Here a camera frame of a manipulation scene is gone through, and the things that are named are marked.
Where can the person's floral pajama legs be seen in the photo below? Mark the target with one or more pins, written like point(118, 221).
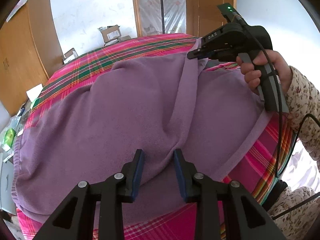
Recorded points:
point(295, 205)

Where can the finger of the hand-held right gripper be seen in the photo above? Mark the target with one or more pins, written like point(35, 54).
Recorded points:
point(197, 53)
point(210, 56)

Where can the bamboo print side table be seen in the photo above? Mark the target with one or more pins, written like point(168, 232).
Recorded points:
point(23, 120)

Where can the brown cardboard box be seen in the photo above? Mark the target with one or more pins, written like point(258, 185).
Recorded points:
point(111, 33)

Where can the pink plaid bed sheet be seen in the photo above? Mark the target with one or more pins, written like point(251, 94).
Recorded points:
point(155, 45)

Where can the black curtain strip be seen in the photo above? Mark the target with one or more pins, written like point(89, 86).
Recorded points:
point(162, 5)

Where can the person's right hand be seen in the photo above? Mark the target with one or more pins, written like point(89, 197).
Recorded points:
point(252, 77)

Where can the purple fleece blanket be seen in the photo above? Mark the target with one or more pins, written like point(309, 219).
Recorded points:
point(125, 110)

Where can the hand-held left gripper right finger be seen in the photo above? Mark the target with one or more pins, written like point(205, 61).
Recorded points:
point(178, 175)

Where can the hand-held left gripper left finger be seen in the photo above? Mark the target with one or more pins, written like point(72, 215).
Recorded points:
point(138, 175)

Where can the small green wipes packet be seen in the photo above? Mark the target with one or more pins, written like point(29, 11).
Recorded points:
point(10, 137)

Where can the clear printed plastic door curtain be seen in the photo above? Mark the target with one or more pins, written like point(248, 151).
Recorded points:
point(172, 10)

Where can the green tissue pack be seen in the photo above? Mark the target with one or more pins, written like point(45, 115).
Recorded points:
point(35, 92)

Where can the wooden wardrobe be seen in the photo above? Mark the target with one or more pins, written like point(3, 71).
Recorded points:
point(25, 55)

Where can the wooden door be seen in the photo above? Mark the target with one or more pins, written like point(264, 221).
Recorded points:
point(207, 0)

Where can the open white box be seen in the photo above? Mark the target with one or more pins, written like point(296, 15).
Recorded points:
point(71, 55)

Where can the white cabinet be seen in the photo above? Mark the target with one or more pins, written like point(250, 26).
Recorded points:
point(7, 187)

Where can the person's right forearm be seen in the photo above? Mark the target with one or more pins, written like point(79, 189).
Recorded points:
point(305, 105)

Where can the wooden door frame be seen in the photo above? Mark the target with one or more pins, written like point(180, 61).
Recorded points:
point(137, 5)

